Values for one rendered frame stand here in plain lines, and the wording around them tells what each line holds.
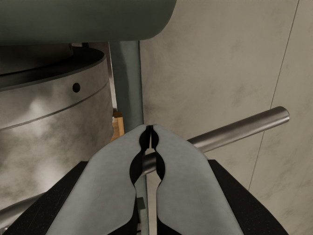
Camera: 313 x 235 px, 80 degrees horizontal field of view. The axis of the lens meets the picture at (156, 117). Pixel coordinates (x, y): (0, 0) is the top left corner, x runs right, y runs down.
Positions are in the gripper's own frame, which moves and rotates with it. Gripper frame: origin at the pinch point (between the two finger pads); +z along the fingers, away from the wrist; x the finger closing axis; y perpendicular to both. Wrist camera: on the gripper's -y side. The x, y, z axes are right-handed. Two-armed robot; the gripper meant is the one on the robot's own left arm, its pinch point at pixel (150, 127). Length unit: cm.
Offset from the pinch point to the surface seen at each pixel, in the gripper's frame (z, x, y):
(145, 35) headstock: 6.9, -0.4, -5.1
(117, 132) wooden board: 38.6, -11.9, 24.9
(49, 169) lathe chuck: 4.8, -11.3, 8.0
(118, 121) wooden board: 36.8, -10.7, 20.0
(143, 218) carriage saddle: 36, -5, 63
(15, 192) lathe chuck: 2.6, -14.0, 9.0
